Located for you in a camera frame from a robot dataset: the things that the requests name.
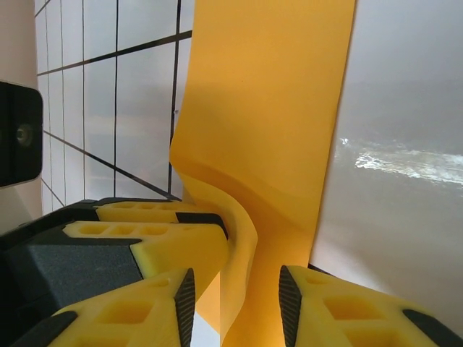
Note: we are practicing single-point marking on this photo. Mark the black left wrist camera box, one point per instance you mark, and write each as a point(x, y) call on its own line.
point(18, 137)

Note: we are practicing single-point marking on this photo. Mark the orange paper sheet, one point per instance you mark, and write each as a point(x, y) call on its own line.
point(267, 108)

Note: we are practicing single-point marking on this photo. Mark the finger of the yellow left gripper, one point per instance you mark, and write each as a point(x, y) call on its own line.
point(144, 211)
point(181, 249)

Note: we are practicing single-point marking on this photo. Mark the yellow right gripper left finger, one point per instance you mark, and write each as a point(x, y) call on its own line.
point(119, 318)

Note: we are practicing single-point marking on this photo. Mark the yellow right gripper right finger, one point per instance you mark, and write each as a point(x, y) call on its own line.
point(343, 314)

